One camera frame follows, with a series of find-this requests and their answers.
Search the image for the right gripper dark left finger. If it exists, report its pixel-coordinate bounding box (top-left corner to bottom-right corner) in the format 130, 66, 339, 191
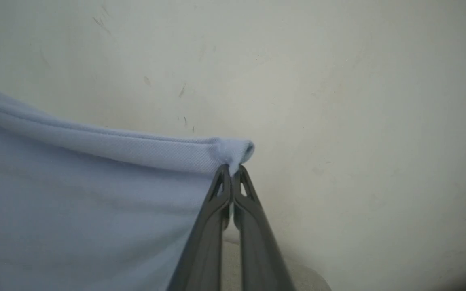
167, 164, 232, 291

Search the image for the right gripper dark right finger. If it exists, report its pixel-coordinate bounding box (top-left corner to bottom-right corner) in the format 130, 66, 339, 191
232, 165, 297, 291

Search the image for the light blue garment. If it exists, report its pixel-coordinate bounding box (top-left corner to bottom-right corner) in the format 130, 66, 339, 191
0, 80, 255, 291

